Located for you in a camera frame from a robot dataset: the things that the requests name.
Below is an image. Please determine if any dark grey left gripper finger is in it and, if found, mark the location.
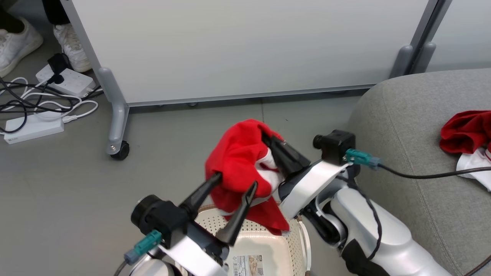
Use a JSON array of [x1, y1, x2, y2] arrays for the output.
[[216, 181, 258, 246], [180, 172, 223, 219]]

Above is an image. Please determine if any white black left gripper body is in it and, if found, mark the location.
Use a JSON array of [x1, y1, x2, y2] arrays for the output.
[[159, 214, 231, 276]]

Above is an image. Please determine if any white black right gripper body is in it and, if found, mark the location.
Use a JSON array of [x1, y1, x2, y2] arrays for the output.
[[279, 159, 353, 220]]

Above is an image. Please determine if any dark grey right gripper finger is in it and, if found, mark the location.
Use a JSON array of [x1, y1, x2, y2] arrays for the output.
[[269, 143, 311, 179], [262, 131, 286, 147]]

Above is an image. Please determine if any grey fabric sofa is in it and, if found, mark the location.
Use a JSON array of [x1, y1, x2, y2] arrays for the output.
[[347, 68, 491, 276]]

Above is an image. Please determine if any white laundry basket brown rim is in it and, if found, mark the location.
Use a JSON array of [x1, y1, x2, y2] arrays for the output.
[[184, 203, 312, 276]]

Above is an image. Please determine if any paper label in basket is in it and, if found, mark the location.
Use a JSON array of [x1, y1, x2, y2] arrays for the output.
[[229, 255, 264, 276]]

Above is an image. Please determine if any black caster wheel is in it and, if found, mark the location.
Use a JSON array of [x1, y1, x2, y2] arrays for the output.
[[110, 141, 130, 161]]

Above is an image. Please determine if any large white partition panel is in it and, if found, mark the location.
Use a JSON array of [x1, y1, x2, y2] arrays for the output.
[[59, 0, 440, 107]]

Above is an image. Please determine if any grey partition leg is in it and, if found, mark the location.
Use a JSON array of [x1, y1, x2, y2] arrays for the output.
[[389, 45, 414, 79], [412, 41, 437, 74], [96, 67, 130, 156]]

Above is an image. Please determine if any white power strip with plugs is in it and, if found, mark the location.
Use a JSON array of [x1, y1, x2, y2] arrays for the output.
[[36, 64, 96, 97]]

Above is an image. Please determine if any long white power strip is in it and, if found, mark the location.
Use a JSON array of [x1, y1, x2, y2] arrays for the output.
[[3, 114, 64, 145]]

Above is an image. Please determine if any black power adapter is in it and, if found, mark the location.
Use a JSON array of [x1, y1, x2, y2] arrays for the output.
[[47, 53, 69, 75]]

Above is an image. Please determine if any white sneaker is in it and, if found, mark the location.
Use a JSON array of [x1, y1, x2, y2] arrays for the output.
[[0, 17, 44, 78], [53, 23, 92, 73]]

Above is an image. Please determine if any narrow white partition panel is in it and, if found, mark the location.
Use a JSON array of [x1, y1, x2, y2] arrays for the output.
[[412, 0, 491, 73]]

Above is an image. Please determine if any black trouser leg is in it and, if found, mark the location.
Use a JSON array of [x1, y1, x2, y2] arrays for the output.
[[41, 0, 70, 26], [0, 6, 25, 34]]

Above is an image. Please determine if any black cable with teal connector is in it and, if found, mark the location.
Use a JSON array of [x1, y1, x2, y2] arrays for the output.
[[113, 229, 163, 276], [344, 149, 491, 180]]

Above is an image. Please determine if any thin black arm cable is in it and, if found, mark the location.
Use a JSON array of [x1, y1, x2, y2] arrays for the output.
[[345, 176, 383, 262]]

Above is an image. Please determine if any white cable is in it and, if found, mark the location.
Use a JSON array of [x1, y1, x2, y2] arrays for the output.
[[0, 77, 99, 124]]

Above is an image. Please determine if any black cable bundle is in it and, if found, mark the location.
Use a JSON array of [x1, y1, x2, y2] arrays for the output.
[[0, 79, 104, 135]]

